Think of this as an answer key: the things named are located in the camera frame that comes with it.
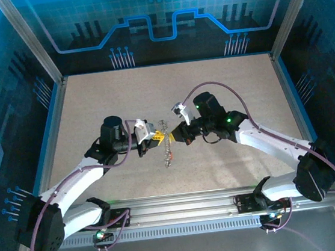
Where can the aluminium table side rail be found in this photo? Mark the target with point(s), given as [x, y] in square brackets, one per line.
[58, 113]
[292, 102]

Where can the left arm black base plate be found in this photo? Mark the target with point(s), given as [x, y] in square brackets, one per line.
[120, 217]

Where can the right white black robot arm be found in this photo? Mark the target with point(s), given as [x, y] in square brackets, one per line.
[266, 141]

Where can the small controller board with LED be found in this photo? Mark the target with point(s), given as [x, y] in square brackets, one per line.
[102, 234]
[271, 217]

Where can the aluminium frame post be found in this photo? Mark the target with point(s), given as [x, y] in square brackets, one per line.
[31, 47]
[294, 14]

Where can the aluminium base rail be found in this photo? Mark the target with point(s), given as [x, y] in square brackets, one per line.
[180, 209]

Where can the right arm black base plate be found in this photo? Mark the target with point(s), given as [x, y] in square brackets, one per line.
[244, 203]

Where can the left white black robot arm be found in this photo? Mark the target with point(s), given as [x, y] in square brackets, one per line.
[76, 178]

